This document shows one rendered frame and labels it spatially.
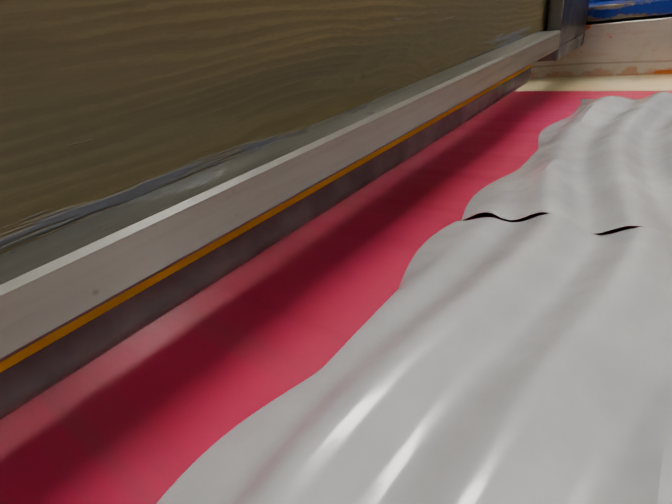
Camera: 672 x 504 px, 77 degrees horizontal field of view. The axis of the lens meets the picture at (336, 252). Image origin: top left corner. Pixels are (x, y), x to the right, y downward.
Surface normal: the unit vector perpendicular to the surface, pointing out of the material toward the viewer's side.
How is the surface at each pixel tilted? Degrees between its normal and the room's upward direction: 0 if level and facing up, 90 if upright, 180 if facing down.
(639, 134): 27
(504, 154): 0
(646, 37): 90
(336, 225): 0
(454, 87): 90
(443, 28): 90
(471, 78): 90
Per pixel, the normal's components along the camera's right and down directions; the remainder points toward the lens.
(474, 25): 0.78, 0.22
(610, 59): -0.61, 0.47
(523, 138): -0.13, -0.86
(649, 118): 0.27, -0.58
